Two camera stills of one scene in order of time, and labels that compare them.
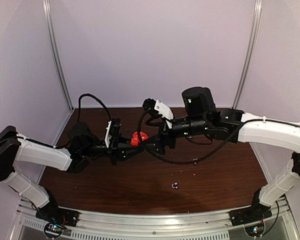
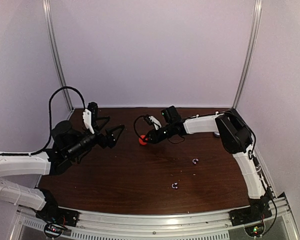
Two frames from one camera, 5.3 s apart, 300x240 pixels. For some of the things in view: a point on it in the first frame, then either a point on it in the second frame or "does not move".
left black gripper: [117, 150] -> [109, 140]
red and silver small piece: [175, 185] does not move
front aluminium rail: [216, 226] does not move
